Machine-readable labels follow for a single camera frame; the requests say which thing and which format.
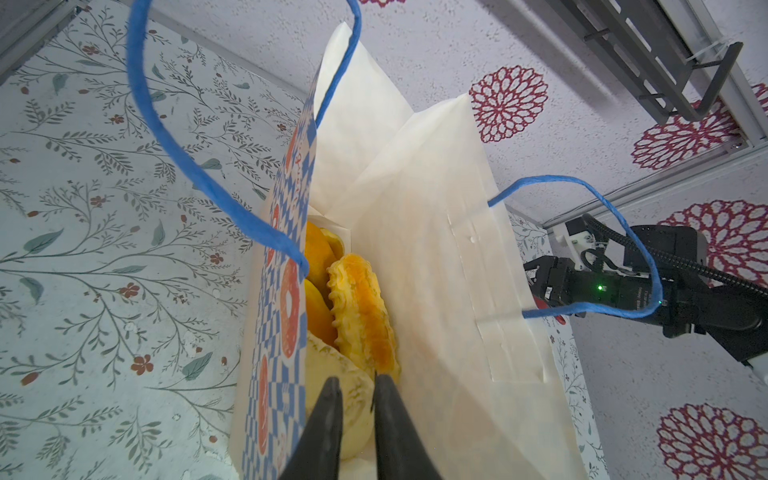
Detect grey wall shelf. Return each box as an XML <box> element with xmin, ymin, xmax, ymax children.
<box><xmin>549</xmin><ymin>1</ymin><xmax>744</xmax><ymax>125</ymax></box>

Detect red kitchen tongs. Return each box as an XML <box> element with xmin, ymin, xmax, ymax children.
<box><xmin>532</xmin><ymin>293</ymin><xmax>568</xmax><ymax>327</ymax></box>

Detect orange croissant pastry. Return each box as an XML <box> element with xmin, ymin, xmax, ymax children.
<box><xmin>305</xmin><ymin>222</ymin><xmax>345</xmax><ymax>305</ymax></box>

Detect striped bread roll left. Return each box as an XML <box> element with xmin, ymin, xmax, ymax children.
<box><xmin>305</xmin><ymin>333</ymin><xmax>374</xmax><ymax>461</ymax></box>

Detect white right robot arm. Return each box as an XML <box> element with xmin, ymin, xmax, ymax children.
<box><xmin>524</xmin><ymin>214</ymin><xmax>767</xmax><ymax>380</ymax></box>

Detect checkered paper bakery bag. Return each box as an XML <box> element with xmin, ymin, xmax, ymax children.
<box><xmin>125</xmin><ymin>0</ymin><xmax>664</xmax><ymax>480</ymax></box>

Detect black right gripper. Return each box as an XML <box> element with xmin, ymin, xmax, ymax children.
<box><xmin>523</xmin><ymin>256</ymin><xmax>678</xmax><ymax>312</ymax></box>

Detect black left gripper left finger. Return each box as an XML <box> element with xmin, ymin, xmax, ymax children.
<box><xmin>280</xmin><ymin>377</ymin><xmax>343</xmax><ymax>480</ymax></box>

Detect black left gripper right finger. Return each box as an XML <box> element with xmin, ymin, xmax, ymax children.
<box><xmin>373</xmin><ymin>374</ymin><xmax>441</xmax><ymax>480</ymax></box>

